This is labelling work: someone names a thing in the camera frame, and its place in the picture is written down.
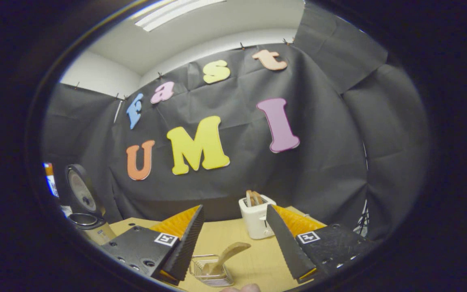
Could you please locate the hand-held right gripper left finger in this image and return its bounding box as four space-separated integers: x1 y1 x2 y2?
101 205 205 284

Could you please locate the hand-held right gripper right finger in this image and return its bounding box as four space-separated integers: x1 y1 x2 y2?
266 204 376 283

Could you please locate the wooden spoon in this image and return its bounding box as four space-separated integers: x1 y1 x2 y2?
202 242 251 276

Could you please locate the wire metal chopstick holder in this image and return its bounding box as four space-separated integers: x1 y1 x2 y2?
189 254 234 288

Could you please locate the black silver rice cooker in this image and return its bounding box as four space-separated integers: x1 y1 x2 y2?
64 163 117 246

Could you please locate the white toaster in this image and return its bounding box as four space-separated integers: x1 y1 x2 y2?
239 195 277 240

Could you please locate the metal backdrop stand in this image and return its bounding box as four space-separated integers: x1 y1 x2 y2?
355 203 371 238

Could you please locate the black backdrop cloth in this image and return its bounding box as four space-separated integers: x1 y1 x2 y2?
41 0 431 242

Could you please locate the computer monitor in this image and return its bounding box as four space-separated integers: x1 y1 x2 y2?
43 162 60 198

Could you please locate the ceiling light panel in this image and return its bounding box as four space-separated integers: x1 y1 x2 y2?
134 0 226 32

